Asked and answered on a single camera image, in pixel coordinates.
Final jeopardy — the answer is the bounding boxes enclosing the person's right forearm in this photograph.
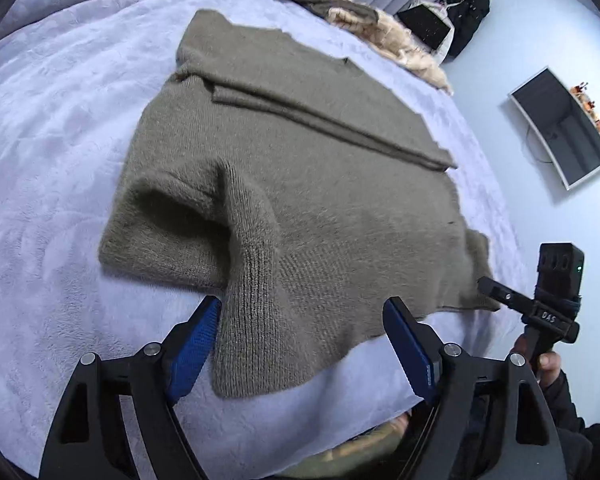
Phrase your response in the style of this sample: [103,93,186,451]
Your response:
[542,370,600,480]

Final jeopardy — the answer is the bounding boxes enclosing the person's clothing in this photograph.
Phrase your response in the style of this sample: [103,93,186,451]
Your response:
[280,412,421,480]

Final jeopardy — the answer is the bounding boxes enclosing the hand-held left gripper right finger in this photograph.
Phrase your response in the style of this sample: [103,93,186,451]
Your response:
[382,297,568,480]

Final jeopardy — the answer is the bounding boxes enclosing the black jacket on hanger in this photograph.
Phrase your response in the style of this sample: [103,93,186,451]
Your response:
[437,0,491,58]

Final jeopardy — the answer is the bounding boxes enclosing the cream striped garment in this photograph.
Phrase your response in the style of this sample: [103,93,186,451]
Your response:
[325,0,454,95]

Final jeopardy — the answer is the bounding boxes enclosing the black television cable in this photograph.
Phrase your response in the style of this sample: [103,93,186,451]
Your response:
[524,127,553,166]

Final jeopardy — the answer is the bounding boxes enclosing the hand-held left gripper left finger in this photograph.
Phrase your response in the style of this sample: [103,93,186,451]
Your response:
[39,296,223,480]

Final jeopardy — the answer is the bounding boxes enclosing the olive brown knit sweater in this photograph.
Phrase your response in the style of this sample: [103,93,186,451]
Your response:
[97,8,501,400]

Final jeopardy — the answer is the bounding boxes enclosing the wall-mounted curved television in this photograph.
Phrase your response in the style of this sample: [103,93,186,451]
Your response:
[508,66,600,191]

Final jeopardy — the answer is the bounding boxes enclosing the lavender plush blanket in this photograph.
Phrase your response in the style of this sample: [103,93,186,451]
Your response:
[0,0,531,478]

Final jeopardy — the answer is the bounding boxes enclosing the person's right hand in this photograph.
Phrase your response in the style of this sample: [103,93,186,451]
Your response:
[510,332,563,391]

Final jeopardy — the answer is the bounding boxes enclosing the orange artificial flowers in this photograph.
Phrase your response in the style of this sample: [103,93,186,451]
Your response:
[569,80,600,142]

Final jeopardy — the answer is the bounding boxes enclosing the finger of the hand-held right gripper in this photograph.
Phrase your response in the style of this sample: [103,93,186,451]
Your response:
[477,276,536,318]

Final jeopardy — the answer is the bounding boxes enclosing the black speckled garment piece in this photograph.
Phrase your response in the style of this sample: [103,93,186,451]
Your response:
[397,4,455,50]

